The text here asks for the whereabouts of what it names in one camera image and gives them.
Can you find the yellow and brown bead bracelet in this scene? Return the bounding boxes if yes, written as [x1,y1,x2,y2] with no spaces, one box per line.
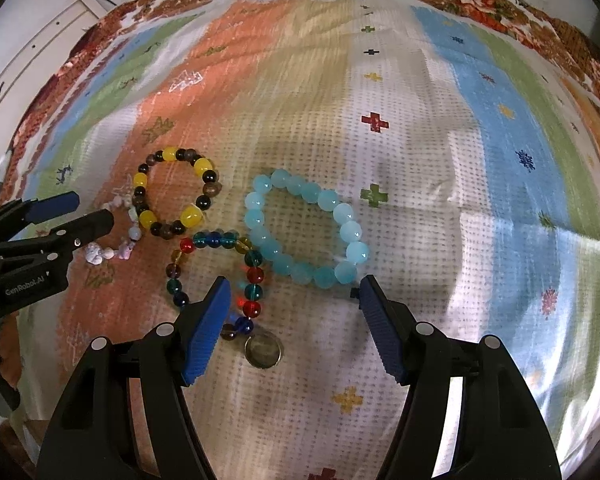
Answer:
[131,146,224,239]

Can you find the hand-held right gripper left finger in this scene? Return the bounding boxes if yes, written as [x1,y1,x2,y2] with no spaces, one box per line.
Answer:
[39,276,232,480]

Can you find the multicolour glass bead bracelet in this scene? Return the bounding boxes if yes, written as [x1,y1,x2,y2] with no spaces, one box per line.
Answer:
[165,230,266,341]

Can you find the white headboard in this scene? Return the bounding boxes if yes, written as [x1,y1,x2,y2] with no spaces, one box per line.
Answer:
[0,0,112,128]

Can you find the round silver metal charm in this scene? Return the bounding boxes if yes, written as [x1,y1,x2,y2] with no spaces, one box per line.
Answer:
[243,329,284,370]

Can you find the light blue bead bracelet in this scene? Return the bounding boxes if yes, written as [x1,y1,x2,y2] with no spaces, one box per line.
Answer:
[243,168,371,291]

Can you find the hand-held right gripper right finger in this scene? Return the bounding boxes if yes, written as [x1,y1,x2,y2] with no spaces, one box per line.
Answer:
[351,275,563,480]

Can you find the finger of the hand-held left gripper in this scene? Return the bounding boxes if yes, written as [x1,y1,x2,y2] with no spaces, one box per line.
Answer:
[0,208,116,262]
[0,191,80,244]

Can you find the white and pink charm bracelet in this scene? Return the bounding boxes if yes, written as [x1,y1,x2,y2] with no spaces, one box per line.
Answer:
[82,187,146,267]

